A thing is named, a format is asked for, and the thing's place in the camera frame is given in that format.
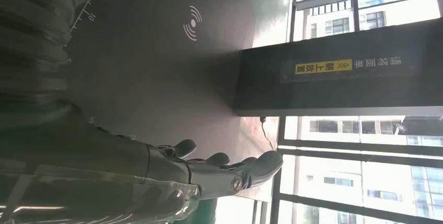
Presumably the black weighing scanner device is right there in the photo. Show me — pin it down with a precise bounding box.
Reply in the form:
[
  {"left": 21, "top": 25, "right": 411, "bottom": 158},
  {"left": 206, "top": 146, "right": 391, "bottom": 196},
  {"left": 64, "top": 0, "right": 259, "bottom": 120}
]
[{"left": 62, "top": 0, "right": 443, "bottom": 168}]

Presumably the thin black cable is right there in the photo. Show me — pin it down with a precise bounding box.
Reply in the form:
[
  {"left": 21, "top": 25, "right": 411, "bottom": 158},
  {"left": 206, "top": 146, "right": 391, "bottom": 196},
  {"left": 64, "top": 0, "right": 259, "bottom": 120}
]
[{"left": 259, "top": 116, "right": 277, "bottom": 152}]

